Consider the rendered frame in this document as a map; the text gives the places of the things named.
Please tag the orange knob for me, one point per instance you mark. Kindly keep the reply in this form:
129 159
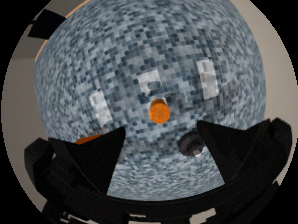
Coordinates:
158 111

